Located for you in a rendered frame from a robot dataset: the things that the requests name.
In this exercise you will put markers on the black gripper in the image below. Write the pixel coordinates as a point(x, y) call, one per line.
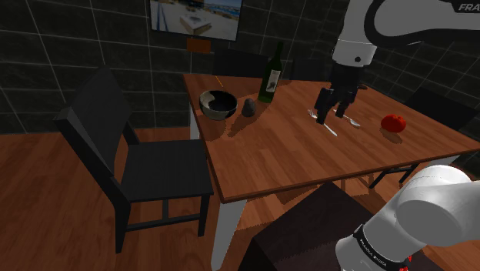
point(345, 80)

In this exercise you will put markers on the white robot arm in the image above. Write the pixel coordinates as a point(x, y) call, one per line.
point(354, 41)

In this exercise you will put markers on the silver fork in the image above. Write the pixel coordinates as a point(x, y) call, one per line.
point(330, 128)

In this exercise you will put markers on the silver spoon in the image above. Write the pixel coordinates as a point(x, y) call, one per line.
point(352, 121)

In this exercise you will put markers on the red tomato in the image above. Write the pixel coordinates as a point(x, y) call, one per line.
point(393, 123)

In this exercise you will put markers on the green wine bottle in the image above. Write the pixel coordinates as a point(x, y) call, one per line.
point(270, 80)

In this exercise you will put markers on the wooden table with white legs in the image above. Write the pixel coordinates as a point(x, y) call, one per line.
point(277, 150)

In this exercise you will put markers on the grey rounded stone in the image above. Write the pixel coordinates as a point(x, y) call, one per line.
point(248, 108)

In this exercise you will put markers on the black chair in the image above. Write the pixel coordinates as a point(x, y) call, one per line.
point(438, 107)
point(238, 63)
point(157, 172)

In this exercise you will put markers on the black and white bowl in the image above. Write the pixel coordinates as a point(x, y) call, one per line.
point(221, 105)

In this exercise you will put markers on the yellow pencil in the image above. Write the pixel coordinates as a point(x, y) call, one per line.
point(219, 81)

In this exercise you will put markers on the dark robot stand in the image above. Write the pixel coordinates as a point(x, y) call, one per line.
point(303, 229)

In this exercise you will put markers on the orange wall plate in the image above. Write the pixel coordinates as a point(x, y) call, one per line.
point(199, 45)

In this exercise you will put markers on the wall picture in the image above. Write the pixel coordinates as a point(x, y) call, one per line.
point(195, 17)

